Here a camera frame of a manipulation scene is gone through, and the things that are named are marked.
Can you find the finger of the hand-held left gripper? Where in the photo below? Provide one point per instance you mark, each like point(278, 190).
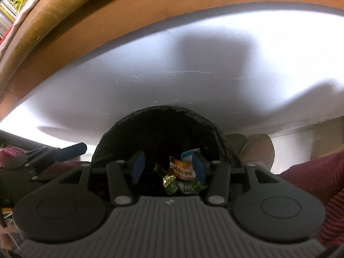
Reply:
point(70, 151)

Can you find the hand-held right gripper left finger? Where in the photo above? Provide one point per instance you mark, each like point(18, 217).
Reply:
point(138, 166)

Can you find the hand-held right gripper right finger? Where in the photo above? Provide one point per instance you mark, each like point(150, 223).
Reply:
point(198, 169)

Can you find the macaron print snack packet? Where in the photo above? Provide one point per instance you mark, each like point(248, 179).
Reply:
point(182, 170)

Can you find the green snack packet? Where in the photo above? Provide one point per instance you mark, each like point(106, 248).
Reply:
point(188, 188)

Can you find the black trash bin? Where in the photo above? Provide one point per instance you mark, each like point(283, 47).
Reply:
point(161, 129)

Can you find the beige slipper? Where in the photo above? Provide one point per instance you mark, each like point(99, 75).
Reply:
point(258, 150)

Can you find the person's right leg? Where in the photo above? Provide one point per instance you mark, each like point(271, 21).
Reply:
point(322, 180)

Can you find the book row with blue cover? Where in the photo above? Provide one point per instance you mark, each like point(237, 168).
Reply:
point(10, 0)

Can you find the wooden bed frame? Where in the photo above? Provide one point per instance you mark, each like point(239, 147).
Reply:
point(161, 2)

